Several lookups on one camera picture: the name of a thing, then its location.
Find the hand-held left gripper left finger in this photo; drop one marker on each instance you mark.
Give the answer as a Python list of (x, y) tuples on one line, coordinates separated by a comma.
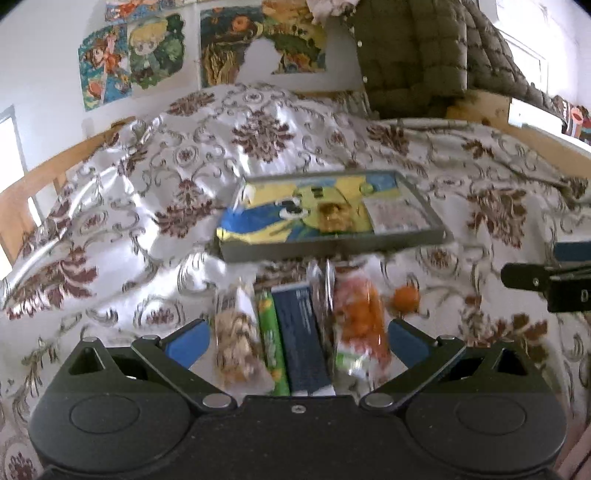
[(191, 342)]

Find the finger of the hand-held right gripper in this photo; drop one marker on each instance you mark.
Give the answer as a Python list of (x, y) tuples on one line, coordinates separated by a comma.
[(575, 253), (526, 276)]

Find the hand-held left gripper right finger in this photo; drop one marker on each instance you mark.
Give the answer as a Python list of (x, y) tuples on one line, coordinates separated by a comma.
[(407, 342)]

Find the clear packet of brown nuts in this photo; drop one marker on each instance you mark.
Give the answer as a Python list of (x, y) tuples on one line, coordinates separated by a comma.
[(235, 341)]

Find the orange snack packet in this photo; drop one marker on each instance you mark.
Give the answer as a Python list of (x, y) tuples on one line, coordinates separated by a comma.
[(358, 318)]

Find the green snack packet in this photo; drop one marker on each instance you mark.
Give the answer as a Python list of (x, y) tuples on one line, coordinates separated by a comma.
[(272, 346)]

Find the grey rectangular tray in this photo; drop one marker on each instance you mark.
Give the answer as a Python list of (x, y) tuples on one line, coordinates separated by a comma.
[(323, 249)]

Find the small round orange snack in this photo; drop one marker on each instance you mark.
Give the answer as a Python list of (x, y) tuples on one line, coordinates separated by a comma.
[(406, 299)]

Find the dark blue snack box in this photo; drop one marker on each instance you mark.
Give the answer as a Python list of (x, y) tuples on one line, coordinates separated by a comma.
[(300, 341)]

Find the white floral satin blanket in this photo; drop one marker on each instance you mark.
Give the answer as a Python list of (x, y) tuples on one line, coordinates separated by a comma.
[(138, 230)]

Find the white patterned snack packet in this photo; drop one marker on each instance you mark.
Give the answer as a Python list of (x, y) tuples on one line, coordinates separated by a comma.
[(396, 214)]

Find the colourful books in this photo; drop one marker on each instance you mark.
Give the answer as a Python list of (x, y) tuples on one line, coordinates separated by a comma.
[(577, 122)]

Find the white shelf board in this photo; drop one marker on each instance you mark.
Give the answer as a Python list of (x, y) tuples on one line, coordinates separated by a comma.
[(531, 115)]

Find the brown cookie snack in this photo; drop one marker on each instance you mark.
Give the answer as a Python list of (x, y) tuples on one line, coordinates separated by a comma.
[(333, 217)]

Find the olive quilted jacket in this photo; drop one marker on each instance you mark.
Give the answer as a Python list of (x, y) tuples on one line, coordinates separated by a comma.
[(415, 50)]

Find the window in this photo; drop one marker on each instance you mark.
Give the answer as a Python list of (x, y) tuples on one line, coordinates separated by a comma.
[(11, 157)]

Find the patterned cloth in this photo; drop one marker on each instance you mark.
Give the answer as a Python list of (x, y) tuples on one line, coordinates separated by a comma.
[(328, 7)]

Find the cartoon figures wall poster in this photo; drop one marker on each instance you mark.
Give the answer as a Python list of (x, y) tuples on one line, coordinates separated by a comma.
[(138, 60)]

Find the yellow green wall poster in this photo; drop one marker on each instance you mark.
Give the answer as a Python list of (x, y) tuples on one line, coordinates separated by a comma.
[(221, 41)]

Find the orange cartoon wall poster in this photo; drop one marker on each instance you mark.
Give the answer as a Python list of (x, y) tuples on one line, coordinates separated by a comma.
[(138, 7)]

